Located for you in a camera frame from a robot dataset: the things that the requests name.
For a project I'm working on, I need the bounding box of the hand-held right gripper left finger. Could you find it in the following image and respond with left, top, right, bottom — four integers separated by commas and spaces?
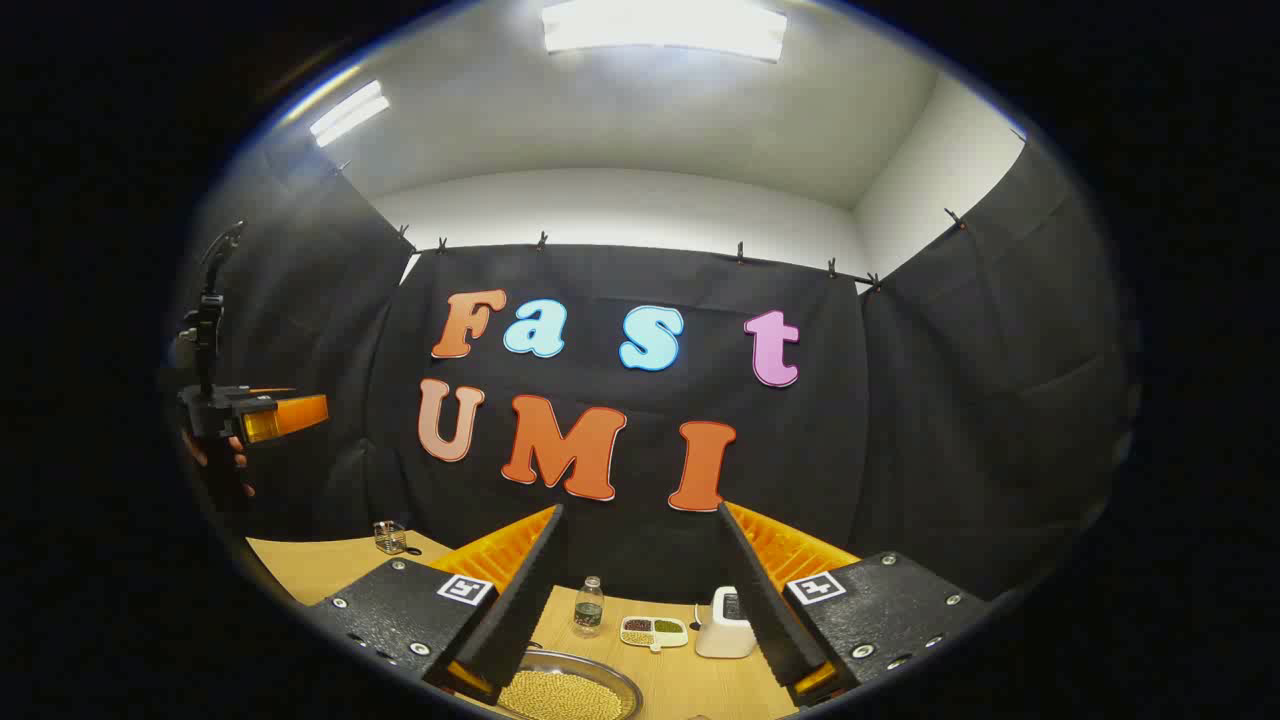
305, 503, 568, 706

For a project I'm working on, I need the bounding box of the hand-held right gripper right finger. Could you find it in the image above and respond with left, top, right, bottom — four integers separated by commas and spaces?
716, 500, 991, 709

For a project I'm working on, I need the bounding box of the stainless steel pot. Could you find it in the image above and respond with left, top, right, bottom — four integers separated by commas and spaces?
497, 648, 644, 720

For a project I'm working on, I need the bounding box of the white boxy appliance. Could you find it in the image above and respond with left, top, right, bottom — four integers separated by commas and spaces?
694, 586, 758, 659

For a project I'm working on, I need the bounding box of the clear plastic water bottle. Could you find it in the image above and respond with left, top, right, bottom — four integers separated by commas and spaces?
573, 576, 605, 638

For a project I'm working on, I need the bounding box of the pile of yellow soybeans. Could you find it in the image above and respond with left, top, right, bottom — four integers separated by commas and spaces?
499, 668, 626, 720

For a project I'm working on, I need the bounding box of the white divided bean dish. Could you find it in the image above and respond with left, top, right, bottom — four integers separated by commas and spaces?
620, 615, 690, 653

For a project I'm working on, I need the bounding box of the row of black clips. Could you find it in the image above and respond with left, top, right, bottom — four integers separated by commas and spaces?
335, 125, 1031, 293

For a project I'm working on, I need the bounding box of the small ceiling light panel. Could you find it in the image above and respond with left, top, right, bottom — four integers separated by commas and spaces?
309, 80, 391, 148

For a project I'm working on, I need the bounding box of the large ceiling light panel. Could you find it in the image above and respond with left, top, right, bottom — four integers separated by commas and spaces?
541, 0, 789, 63

